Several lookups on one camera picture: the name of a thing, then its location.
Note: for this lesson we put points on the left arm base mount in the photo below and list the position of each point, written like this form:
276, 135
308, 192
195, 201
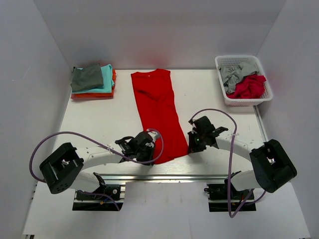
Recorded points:
105, 197

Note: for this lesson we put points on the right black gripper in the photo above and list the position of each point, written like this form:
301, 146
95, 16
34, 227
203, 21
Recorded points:
193, 148

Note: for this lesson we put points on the grey t-shirt in basket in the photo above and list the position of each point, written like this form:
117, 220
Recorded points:
233, 75

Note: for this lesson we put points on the red t-shirt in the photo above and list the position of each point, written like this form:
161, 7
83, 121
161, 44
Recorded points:
154, 97

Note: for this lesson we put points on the folded teal t-shirt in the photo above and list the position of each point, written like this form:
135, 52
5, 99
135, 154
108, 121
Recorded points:
108, 74

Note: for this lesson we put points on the magenta t-shirt in basket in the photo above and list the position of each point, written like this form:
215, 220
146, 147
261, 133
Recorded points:
252, 87

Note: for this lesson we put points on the white plastic basket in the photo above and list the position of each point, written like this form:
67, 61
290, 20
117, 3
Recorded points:
234, 60

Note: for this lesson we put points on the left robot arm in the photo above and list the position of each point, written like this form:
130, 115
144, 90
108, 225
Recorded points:
66, 167

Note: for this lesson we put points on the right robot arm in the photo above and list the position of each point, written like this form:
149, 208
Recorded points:
272, 168

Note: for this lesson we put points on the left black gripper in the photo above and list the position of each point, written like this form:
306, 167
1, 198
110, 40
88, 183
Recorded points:
151, 147

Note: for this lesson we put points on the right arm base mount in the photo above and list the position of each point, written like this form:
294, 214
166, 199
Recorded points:
217, 198

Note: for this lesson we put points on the folded dark grey t-shirt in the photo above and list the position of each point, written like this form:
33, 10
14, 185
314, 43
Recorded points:
86, 78

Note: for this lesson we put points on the folded orange t-shirt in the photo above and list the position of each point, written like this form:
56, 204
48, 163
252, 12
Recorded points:
103, 95

